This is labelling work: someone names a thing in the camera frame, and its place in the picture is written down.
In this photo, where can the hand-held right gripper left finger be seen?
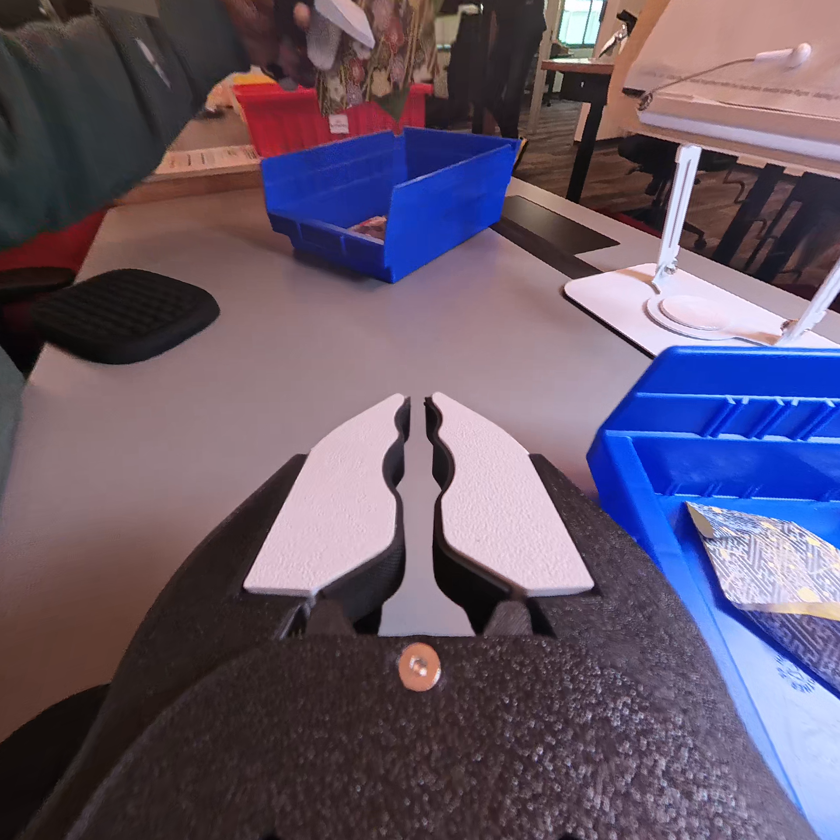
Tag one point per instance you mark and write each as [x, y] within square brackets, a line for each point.
[335, 512]

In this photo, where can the person's left hand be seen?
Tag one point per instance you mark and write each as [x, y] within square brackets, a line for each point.
[269, 26]

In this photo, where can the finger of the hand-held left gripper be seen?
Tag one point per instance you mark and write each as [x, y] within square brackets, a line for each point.
[339, 29]

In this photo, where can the blue plastic bin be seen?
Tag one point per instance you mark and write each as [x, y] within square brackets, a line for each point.
[656, 460]
[433, 197]

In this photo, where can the green backed floral paper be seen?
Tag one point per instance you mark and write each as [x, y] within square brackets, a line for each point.
[387, 53]

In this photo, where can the printed instruction sheet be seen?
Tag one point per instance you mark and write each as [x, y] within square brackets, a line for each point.
[748, 40]

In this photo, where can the white printed sheet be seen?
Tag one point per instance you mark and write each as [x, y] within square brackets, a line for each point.
[210, 160]

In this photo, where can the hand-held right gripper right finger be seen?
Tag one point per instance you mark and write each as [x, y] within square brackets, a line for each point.
[505, 512]

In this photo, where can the red plastic bin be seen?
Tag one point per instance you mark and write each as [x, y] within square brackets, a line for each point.
[282, 118]

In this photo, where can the black standing desk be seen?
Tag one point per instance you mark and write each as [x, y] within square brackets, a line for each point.
[578, 79]

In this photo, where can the stack of patterned papers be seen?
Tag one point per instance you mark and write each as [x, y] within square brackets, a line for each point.
[370, 229]

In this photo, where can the yellow backed black patterned paper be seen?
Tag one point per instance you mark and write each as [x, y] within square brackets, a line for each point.
[775, 565]

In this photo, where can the red object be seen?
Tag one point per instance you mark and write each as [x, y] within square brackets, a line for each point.
[46, 243]

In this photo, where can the black textured pad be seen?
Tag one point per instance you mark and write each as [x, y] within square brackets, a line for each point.
[125, 315]

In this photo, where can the white stand plate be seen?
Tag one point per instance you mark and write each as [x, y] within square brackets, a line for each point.
[683, 309]

